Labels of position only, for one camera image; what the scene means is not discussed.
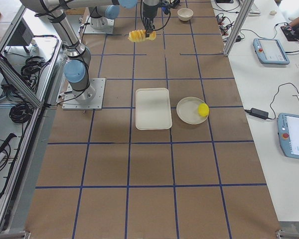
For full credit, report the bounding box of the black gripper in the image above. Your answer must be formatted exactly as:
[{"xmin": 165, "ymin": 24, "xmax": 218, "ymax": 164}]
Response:
[{"xmin": 141, "ymin": 11, "xmax": 155, "ymax": 34}]

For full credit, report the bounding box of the yellow bread loaf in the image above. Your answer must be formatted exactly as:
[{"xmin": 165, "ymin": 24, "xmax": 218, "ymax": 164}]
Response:
[{"xmin": 128, "ymin": 30, "xmax": 156, "ymax": 43}]

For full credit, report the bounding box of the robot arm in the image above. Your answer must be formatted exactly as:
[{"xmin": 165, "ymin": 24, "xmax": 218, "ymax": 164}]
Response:
[
  {"xmin": 21, "ymin": 0, "xmax": 137, "ymax": 99},
  {"xmin": 88, "ymin": 5, "xmax": 120, "ymax": 32}
]

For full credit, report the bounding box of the cream plate with lemon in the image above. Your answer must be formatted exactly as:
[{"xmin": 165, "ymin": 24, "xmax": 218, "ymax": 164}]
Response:
[{"xmin": 176, "ymin": 97, "xmax": 208, "ymax": 124}]

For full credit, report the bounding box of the cream bowl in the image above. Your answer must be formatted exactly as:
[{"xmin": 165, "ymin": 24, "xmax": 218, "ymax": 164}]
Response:
[{"xmin": 177, "ymin": 8, "xmax": 194, "ymax": 21}]

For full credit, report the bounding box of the white rectangular tray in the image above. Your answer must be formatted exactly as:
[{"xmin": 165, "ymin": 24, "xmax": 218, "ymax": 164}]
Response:
[{"xmin": 135, "ymin": 88, "xmax": 172, "ymax": 130}]

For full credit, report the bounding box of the yellow lemon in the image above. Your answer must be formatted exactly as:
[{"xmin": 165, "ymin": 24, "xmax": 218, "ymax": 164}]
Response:
[{"xmin": 198, "ymin": 103, "xmax": 210, "ymax": 117}]

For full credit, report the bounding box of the blue teach pendant far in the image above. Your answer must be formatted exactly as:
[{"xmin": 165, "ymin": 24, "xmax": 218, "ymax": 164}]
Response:
[{"xmin": 253, "ymin": 38, "xmax": 290, "ymax": 65}]

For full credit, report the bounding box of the blue teach pendant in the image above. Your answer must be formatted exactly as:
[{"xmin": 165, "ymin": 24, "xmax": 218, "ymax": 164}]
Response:
[
  {"xmin": 277, "ymin": 113, "xmax": 299, "ymax": 159},
  {"xmin": 253, "ymin": 38, "xmax": 290, "ymax": 65}
]

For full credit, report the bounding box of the black power adapter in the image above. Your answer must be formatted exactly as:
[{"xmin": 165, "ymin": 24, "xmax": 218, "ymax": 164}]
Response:
[{"xmin": 249, "ymin": 108, "xmax": 269, "ymax": 120}]

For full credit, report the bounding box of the blue teach pendant near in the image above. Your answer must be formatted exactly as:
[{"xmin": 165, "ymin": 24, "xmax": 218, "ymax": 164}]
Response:
[{"xmin": 277, "ymin": 113, "xmax": 299, "ymax": 159}]

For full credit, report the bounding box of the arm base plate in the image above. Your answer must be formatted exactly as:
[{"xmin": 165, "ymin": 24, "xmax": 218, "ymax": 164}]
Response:
[
  {"xmin": 62, "ymin": 78, "xmax": 106, "ymax": 110},
  {"xmin": 84, "ymin": 16, "xmax": 115, "ymax": 35}
]

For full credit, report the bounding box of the aluminium frame post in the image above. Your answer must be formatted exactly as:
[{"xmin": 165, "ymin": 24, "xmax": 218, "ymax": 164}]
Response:
[{"xmin": 223, "ymin": 0, "xmax": 254, "ymax": 56}]

